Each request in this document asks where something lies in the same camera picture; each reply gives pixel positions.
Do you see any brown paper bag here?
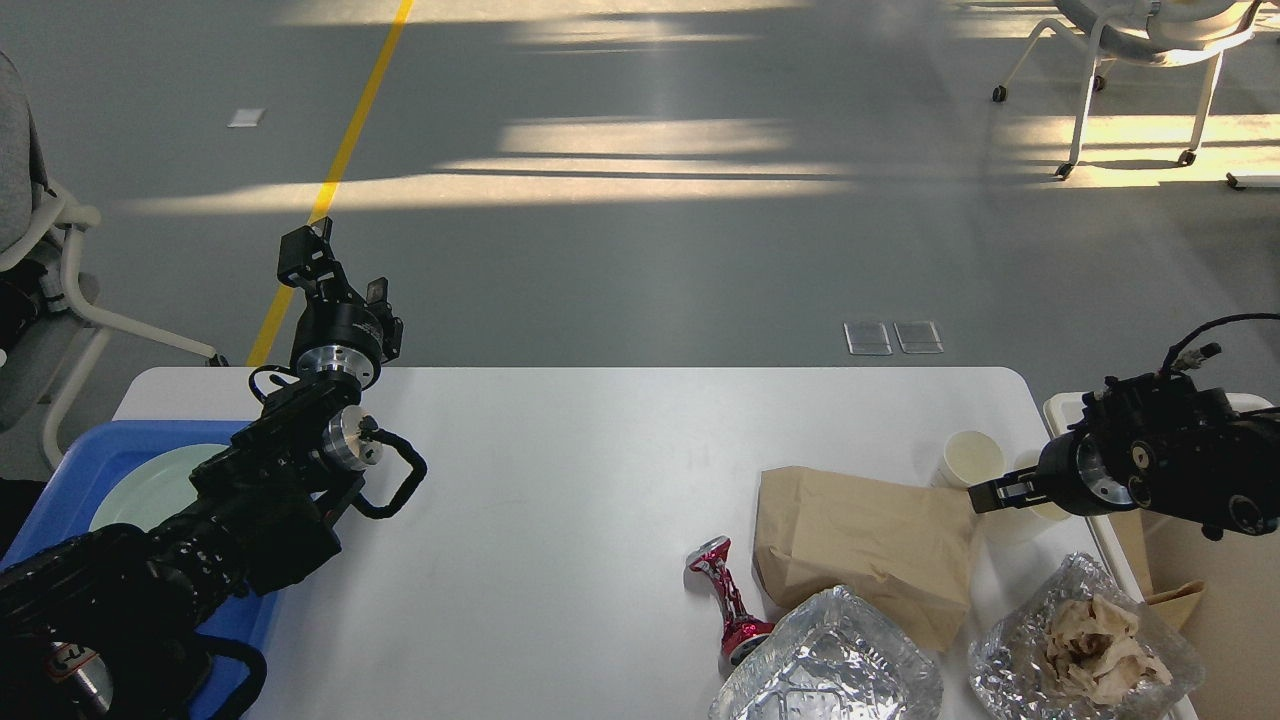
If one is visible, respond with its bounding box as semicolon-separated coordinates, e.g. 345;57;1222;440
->
753;466;978;653

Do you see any light green plate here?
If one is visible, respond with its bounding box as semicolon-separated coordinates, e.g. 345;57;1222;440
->
90;443;228;530

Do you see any white chair left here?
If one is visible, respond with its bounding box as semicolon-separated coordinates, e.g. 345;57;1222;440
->
1;56;227;469

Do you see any right floor outlet plate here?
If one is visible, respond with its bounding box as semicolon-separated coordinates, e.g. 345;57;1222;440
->
893;322;945;354

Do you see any left floor outlet plate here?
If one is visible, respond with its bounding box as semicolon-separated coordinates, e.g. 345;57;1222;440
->
844;322;893;357

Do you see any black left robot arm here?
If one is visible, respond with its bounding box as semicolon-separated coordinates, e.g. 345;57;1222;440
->
3;217;428;719

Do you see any cardboard piece in bin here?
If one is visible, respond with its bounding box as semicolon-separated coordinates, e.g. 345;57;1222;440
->
1108;511;1206;630

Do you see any white chair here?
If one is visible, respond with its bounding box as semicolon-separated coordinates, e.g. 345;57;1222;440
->
991;1;1262;181
1;56;227;469

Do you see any floor outlet plate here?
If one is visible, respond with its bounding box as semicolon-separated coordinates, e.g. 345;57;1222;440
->
844;322;893;357
893;322;945;354

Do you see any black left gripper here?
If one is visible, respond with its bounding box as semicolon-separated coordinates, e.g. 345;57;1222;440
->
276;218;404;389

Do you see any crushed red soda can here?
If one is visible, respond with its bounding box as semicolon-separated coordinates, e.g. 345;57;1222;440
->
685;536;774;667

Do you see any blue plastic tray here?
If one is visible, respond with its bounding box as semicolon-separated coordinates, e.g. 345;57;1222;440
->
3;420;276;719

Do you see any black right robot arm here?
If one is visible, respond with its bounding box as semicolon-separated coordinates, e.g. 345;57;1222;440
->
968;313;1279;541

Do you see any small foil piece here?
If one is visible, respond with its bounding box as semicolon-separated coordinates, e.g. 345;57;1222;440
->
969;553;1206;719

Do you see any white plastic bin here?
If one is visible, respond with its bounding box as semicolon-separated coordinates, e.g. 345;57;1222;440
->
1043;391;1280;720

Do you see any crumpled aluminium foil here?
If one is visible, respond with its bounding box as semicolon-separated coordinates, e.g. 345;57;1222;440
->
708;585;945;719

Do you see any crumpled brown paper napkin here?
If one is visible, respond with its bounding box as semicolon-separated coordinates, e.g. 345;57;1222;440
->
1044;596;1172;706

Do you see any white chair top right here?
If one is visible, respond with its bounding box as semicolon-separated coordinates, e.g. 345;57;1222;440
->
991;1;1262;181

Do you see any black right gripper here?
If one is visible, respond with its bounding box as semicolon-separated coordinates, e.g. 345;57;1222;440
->
966;433;1137;518

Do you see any white paper cup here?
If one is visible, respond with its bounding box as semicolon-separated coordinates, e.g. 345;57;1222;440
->
980;502;1071;544
933;430;1009;489

